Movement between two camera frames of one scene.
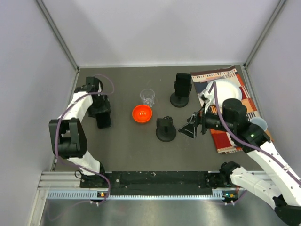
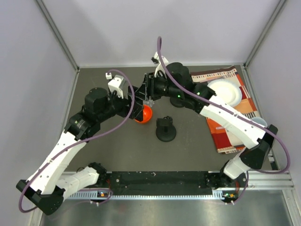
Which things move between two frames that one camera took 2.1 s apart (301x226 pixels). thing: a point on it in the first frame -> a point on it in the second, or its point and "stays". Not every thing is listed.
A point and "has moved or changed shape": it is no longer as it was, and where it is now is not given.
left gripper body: [99, 105] -> [131, 113]
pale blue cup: [260, 122] stays
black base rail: [162, 183] stays
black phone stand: [179, 101] stays
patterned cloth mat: [223, 142] stays
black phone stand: [165, 131] stays
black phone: [103, 120] has moved or changed shape
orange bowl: [142, 113] stays
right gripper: [189, 129] -> [150, 81]
